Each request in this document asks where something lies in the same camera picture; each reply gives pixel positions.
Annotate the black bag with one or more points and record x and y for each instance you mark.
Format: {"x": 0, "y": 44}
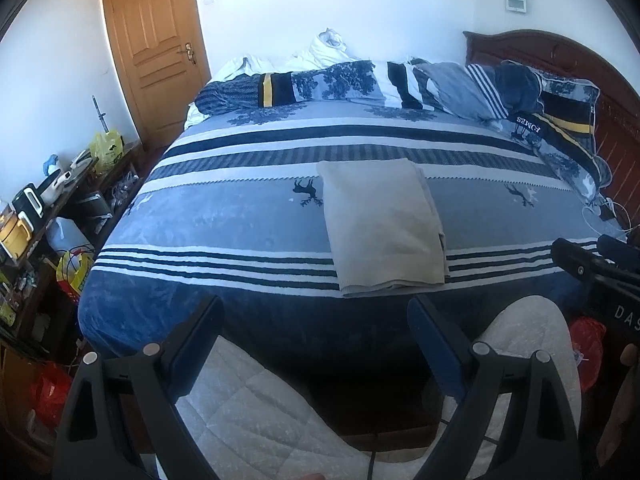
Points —
{"x": 90, "y": 207}

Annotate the black and white appliance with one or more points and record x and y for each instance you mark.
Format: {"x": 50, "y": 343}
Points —
{"x": 27, "y": 201}

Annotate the rolled blue printed quilt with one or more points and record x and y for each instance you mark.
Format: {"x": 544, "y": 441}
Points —
{"x": 330, "y": 82}

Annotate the person's right hand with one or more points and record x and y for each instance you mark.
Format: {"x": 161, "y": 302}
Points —
{"x": 622, "y": 425}

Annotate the person's white quilted pants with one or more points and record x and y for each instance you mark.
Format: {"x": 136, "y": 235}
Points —
{"x": 240, "y": 410}

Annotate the grey white-striped pillow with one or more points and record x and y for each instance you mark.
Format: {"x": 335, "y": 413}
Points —
{"x": 450, "y": 87}

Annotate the yellow and red plastic bag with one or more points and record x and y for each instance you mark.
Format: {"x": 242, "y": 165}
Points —
{"x": 75, "y": 275}

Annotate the beige sweater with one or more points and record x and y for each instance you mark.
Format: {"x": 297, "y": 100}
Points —
{"x": 380, "y": 220}

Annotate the blue striped bed blanket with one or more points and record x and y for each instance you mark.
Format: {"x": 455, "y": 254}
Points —
{"x": 200, "y": 220}

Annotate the blue printed pillow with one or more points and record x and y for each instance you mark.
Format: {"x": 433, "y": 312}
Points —
{"x": 570, "y": 105}
{"x": 560, "y": 155}

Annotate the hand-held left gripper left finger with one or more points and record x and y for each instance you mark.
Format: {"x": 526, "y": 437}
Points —
{"x": 192, "y": 350}

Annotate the wooden headboard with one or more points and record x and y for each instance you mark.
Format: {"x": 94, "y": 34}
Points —
{"x": 550, "y": 47}

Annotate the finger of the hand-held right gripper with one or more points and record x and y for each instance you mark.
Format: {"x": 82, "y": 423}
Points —
{"x": 575, "y": 260}
{"x": 622, "y": 255}

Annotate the dark wooden side table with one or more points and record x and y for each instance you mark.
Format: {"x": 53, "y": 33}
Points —
{"x": 50, "y": 310}

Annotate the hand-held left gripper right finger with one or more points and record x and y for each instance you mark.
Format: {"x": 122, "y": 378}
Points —
{"x": 440, "y": 355}

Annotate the white clothes pile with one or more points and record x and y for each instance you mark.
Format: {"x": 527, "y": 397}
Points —
{"x": 327, "y": 47}

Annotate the dark blue cloth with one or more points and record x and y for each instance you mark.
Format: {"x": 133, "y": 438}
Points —
{"x": 520, "y": 85}

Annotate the white kettle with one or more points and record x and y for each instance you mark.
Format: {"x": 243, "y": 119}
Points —
{"x": 56, "y": 187}

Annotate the wooden door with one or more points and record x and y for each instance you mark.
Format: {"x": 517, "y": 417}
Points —
{"x": 150, "y": 35}

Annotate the blue cloth item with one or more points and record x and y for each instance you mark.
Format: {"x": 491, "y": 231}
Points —
{"x": 51, "y": 163}

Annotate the thin metal rod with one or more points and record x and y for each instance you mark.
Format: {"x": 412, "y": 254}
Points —
{"x": 99, "y": 112}

